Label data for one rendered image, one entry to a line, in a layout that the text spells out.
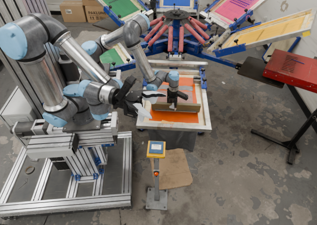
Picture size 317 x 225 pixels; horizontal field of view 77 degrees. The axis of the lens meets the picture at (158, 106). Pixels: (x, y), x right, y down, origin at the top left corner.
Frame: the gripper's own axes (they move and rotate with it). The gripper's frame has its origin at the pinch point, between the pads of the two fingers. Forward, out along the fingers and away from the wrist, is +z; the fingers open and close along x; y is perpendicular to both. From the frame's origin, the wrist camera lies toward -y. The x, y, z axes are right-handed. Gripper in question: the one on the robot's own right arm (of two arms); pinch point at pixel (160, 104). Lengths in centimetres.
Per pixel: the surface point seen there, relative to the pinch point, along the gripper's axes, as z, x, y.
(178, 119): -6, -68, 64
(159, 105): -23, -69, 56
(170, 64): -34, -130, 48
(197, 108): 8, -78, 55
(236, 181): 65, -97, 156
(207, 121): 18, -70, 60
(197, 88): 0, -111, 58
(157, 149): -11, -33, 67
